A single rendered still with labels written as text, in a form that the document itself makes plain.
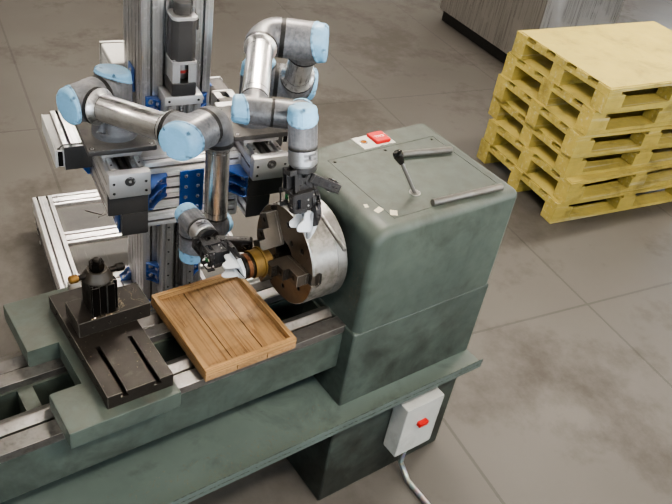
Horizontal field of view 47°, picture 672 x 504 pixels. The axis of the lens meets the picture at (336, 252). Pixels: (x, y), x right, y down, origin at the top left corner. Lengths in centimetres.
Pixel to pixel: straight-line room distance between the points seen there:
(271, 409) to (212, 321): 41
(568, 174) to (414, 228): 263
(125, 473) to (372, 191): 111
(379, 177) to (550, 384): 170
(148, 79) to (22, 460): 134
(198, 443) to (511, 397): 165
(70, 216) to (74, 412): 200
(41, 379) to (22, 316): 20
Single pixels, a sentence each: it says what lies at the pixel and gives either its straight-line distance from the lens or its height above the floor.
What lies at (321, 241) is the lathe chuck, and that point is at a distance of 220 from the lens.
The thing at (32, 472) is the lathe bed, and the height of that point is 75.
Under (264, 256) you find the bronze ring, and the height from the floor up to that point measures 112.
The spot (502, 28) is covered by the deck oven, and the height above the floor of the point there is 28.
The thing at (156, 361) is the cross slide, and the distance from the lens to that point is 212.
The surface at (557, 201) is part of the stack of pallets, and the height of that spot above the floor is 15.
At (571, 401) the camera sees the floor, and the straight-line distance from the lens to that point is 375.
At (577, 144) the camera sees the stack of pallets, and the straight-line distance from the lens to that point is 465.
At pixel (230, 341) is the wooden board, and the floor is 89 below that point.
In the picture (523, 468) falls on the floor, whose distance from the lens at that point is 339.
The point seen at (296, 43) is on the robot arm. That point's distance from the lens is 231.
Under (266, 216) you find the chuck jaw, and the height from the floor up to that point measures 120.
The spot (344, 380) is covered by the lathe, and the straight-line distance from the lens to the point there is 255.
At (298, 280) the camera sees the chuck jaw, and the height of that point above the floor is 109.
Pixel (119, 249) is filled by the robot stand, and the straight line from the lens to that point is 373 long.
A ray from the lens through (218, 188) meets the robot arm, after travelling 244.
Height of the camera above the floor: 249
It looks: 37 degrees down
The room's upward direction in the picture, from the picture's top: 10 degrees clockwise
